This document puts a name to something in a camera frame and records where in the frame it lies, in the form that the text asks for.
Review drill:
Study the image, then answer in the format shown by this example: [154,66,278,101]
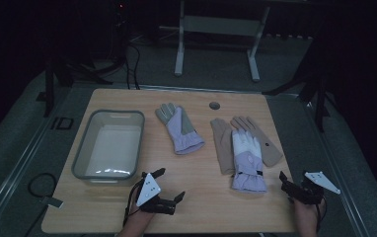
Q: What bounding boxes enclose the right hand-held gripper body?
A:
[288,170,341,205]

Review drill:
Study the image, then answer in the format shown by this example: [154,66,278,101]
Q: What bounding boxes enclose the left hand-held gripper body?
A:
[135,172,179,216]

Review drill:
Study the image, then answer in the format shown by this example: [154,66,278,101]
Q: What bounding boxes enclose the beige glove with dark button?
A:
[230,116,284,168]

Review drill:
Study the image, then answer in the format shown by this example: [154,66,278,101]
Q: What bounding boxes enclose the purple and white glove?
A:
[230,128,268,194]

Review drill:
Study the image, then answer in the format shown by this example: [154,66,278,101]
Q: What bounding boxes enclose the purple glove with grey palm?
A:
[154,103,206,156]

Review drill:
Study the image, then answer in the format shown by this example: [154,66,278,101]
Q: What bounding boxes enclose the clear plastic bin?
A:
[71,109,146,185]

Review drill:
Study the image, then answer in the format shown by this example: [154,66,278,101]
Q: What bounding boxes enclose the plain beige glove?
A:
[209,118,236,176]

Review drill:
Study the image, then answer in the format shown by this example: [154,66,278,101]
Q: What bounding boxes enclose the person's right hand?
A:
[292,197,327,231]

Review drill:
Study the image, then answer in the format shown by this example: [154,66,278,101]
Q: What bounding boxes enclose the person's left hand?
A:
[127,192,158,230]

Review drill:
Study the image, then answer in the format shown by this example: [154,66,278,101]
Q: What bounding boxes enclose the black tripod stand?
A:
[263,39,335,133]
[36,55,113,119]

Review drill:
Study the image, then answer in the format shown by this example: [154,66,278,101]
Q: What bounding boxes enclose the grey tape piece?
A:
[40,196,64,209]

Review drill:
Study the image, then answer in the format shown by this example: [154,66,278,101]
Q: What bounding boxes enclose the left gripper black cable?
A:
[122,179,145,227]

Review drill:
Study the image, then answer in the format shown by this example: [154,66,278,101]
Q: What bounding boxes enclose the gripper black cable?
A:
[314,197,327,232]
[122,179,145,227]

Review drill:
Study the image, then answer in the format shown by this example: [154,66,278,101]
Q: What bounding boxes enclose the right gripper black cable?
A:
[314,197,327,232]

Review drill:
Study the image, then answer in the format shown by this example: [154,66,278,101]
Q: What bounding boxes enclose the black floor cables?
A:
[122,41,142,91]

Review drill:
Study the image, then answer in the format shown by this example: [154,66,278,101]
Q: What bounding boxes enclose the black cable loop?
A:
[27,172,59,199]

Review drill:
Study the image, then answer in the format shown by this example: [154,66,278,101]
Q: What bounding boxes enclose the white metal stand frame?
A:
[158,0,271,83]

